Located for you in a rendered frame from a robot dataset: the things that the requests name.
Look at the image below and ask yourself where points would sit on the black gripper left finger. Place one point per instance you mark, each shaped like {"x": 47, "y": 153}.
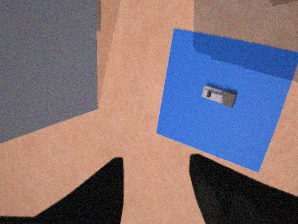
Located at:
{"x": 98, "y": 200}

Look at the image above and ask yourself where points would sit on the grey panel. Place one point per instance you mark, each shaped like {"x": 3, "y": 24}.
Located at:
{"x": 48, "y": 63}

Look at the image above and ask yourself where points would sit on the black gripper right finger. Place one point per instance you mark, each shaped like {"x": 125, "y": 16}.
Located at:
{"x": 225, "y": 196}

